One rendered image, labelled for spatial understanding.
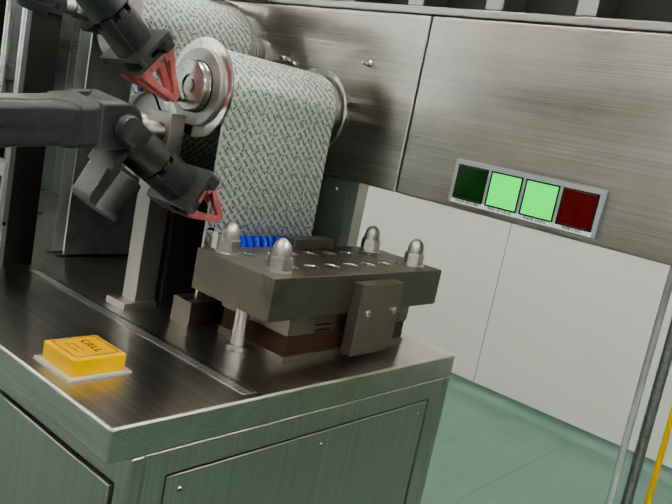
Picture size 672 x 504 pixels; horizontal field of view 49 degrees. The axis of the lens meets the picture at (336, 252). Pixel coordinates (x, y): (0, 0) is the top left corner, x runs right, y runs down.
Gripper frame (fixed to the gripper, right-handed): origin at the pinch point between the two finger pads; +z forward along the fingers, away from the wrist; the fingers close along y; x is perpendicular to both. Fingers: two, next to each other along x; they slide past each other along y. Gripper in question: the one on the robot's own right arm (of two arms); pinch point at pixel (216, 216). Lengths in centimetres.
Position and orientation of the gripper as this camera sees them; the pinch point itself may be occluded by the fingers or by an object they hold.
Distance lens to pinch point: 112.5
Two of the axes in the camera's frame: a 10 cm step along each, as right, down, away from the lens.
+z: 4.6, 4.8, 7.5
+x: 4.9, -8.4, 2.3
